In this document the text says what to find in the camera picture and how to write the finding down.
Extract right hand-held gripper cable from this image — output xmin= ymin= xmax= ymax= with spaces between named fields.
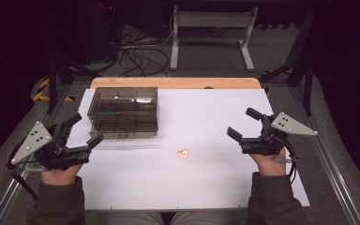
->
xmin=274 ymin=140 xmax=302 ymax=185

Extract aluminium floor rail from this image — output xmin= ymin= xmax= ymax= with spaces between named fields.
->
xmin=0 ymin=83 xmax=73 ymax=225
xmin=289 ymin=83 xmax=360 ymax=225

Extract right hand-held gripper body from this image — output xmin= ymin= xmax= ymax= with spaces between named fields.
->
xmin=240 ymin=112 xmax=319 ymax=157

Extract transparent brown drawer box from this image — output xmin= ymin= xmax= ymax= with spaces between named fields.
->
xmin=86 ymin=86 xmax=159 ymax=140

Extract yellow black hazard tape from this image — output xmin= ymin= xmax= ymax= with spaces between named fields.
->
xmin=32 ymin=77 xmax=76 ymax=103

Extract person's right hand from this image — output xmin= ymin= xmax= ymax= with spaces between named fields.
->
xmin=249 ymin=148 xmax=288 ymax=177

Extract hand-held gripper cable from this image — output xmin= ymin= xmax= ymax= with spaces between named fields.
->
xmin=274 ymin=140 xmax=302 ymax=185
xmin=7 ymin=137 xmax=50 ymax=201

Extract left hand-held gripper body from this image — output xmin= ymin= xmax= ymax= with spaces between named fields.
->
xmin=10 ymin=121 xmax=91 ymax=172

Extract left hand-held gripper cable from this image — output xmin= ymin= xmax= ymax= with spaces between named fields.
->
xmin=7 ymin=137 xmax=50 ymax=201

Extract grey metal stand frame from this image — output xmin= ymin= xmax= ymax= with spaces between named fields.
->
xmin=170 ymin=4 xmax=260 ymax=72

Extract person's left hand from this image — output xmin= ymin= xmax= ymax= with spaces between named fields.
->
xmin=40 ymin=163 xmax=84 ymax=186

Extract white table sheet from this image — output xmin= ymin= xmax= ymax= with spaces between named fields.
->
xmin=66 ymin=88 xmax=311 ymax=211

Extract black floor cables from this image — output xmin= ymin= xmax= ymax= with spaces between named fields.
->
xmin=115 ymin=26 xmax=171 ymax=78

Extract black tripod stand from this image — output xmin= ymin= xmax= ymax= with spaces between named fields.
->
xmin=42 ymin=6 xmax=103 ymax=115

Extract black metal stand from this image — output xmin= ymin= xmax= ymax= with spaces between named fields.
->
xmin=258 ymin=8 xmax=316 ymax=117

